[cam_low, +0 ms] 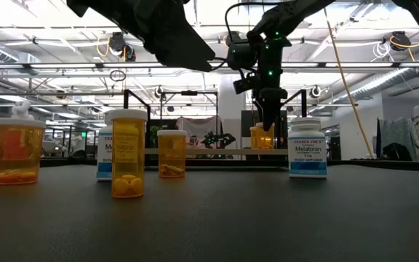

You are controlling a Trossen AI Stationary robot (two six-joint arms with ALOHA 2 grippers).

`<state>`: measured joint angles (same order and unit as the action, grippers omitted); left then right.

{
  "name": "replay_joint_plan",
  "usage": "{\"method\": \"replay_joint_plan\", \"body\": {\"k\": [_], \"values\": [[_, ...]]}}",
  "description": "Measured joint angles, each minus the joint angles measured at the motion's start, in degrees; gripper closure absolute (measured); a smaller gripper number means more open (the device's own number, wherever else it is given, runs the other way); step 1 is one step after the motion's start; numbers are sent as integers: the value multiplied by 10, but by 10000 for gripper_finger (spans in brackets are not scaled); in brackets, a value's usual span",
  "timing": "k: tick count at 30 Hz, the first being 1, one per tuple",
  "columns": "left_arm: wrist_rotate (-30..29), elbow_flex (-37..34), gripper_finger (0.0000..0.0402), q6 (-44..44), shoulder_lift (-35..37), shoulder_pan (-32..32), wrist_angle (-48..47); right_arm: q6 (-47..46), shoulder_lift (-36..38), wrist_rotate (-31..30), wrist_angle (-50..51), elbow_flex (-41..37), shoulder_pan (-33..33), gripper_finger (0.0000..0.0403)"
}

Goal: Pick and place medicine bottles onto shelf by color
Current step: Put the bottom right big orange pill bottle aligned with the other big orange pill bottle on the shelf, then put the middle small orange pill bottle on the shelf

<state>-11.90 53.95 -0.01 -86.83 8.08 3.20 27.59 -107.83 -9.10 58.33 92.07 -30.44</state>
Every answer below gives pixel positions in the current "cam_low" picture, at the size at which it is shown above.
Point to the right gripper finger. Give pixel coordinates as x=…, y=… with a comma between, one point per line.
x=270, y=114

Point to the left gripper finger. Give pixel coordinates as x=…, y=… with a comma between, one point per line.
x=180, y=40

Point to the large amber pill bottle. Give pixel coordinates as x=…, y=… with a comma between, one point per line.
x=259, y=142
x=18, y=153
x=252, y=140
x=172, y=153

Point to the white melatonin bottle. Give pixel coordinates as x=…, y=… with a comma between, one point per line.
x=307, y=153
x=104, y=153

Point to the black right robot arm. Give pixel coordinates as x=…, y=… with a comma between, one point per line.
x=286, y=14

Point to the background robot green lights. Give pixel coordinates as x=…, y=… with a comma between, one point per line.
x=215, y=140

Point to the small green background plant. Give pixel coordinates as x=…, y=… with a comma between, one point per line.
x=153, y=135

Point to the teal cloth cover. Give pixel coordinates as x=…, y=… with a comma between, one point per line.
x=395, y=134

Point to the white sculpture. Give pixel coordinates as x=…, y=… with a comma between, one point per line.
x=22, y=109

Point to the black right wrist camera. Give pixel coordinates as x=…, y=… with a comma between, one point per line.
x=246, y=83

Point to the wooden shelf black metal frame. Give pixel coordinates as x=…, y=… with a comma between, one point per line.
x=224, y=151

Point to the black aluminium table frame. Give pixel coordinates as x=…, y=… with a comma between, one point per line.
x=377, y=164

